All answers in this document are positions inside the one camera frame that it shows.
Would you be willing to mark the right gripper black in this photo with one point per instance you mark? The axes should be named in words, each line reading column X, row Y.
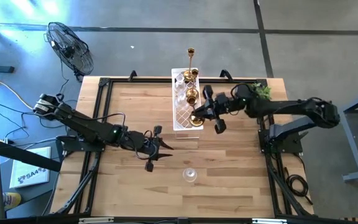
column 224, row 104

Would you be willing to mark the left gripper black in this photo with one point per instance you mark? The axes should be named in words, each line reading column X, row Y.
column 141, row 141

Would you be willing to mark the tall brass candlestick holder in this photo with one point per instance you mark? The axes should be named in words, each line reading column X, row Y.
column 196, row 121
column 187, row 76
column 192, row 92

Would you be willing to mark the ribbed clear glass candle holder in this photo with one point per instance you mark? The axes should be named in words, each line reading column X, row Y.
column 190, row 175
column 182, row 96
column 179, row 78

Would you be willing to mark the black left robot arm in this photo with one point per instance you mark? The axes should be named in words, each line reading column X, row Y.
column 89, row 129

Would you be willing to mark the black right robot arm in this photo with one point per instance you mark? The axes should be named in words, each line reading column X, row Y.
column 284, row 107

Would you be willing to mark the white lattice plastic tray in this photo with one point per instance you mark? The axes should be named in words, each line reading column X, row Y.
column 183, row 126

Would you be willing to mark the green potted plant white pot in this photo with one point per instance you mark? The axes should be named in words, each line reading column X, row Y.
column 263, row 91

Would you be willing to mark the white box black print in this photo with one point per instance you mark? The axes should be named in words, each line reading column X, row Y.
column 30, row 168

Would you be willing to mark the black floor fan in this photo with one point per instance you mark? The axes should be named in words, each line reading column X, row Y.
column 70, row 51

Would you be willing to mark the black diagonal beam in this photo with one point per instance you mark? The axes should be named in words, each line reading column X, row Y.
column 20, row 154

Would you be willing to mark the yellow shoe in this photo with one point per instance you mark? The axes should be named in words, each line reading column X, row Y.
column 12, row 200

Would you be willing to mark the black metal table frame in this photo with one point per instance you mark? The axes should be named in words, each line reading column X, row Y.
column 154, row 80

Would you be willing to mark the silver metal bracket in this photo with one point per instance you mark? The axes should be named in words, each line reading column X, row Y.
column 269, row 221
column 95, row 220

